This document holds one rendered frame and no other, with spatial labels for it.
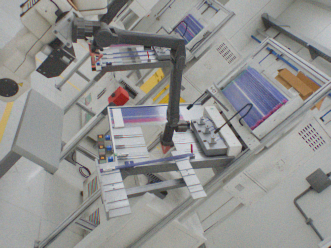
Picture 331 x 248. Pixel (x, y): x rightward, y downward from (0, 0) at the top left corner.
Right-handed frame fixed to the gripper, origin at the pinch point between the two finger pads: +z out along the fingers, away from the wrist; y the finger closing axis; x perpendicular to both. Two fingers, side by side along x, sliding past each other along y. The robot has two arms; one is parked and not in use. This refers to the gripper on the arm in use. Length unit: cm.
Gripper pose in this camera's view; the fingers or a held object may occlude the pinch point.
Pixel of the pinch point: (164, 151)
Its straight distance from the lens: 200.7
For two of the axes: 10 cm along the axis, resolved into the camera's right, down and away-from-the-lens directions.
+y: -2.2, -5.3, 8.2
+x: -9.6, -0.4, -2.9
